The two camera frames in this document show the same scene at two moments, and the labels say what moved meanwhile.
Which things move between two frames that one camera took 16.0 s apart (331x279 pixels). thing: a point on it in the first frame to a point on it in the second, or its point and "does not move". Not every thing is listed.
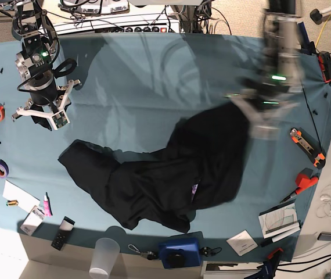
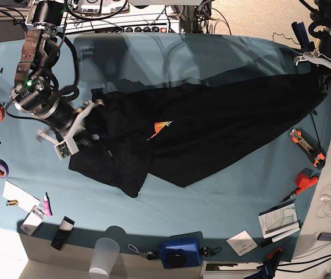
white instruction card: x=242 y=242 does not move
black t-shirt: x=200 y=166 to x=178 y=133
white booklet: x=279 y=222 does not move
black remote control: x=63 y=233 does not move
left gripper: x=54 y=115 to x=68 y=147
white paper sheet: x=25 y=200 does not move
